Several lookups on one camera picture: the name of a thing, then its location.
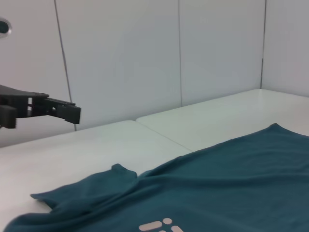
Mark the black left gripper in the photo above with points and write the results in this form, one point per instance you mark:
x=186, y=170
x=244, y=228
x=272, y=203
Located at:
x=21, y=99

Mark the teal blue printed t-shirt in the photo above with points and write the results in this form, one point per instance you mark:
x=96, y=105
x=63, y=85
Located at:
x=217, y=181

